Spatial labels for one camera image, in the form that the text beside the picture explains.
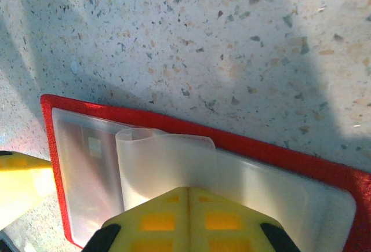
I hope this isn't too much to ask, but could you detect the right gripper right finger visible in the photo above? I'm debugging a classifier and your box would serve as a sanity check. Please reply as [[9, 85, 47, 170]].
[[188, 187, 301, 252]]

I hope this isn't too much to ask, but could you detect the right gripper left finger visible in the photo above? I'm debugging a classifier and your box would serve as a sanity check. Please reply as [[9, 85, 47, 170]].
[[82, 187, 190, 252]]

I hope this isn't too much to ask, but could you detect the red card holder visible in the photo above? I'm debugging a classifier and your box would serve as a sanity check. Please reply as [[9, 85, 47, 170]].
[[40, 93, 371, 252]]

